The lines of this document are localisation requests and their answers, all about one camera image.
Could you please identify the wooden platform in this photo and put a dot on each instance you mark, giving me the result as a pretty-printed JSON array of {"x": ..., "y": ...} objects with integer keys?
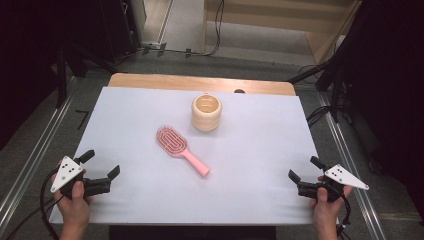
[{"x": 266, "y": 20}]

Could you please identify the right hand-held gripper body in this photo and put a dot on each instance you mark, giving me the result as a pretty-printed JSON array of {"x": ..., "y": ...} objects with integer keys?
[{"x": 343, "y": 176}]

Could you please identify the metal floor rail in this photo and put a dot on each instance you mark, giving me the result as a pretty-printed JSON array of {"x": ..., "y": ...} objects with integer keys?
[
  {"x": 40, "y": 140},
  {"x": 346, "y": 160}
]

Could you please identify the person's left hand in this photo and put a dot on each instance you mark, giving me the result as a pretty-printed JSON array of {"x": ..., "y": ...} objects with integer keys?
[{"x": 75, "y": 208}]

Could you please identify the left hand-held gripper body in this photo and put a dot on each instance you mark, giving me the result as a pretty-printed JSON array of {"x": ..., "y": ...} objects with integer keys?
[{"x": 66, "y": 171}]

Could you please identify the cream ribbed cup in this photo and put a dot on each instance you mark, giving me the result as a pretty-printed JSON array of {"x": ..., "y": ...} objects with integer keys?
[{"x": 206, "y": 120}]

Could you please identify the white board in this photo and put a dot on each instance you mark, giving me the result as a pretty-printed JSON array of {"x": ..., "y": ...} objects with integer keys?
[{"x": 233, "y": 186}]

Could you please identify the black cabinet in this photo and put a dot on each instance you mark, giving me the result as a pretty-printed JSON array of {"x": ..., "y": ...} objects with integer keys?
[{"x": 118, "y": 30}]

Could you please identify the pink hairbrush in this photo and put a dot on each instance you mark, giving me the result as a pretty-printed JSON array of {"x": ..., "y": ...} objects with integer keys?
[{"x": 173, "y": 143}]

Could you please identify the black stand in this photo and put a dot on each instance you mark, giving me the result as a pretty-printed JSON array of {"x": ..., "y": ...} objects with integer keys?
[
  {"x": 336, "y": 90},
  {"x": 61, "y": 76}
]

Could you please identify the person's right hand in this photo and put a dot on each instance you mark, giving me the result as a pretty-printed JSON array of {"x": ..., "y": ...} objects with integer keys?
[{"x": 325, "y": 210}]

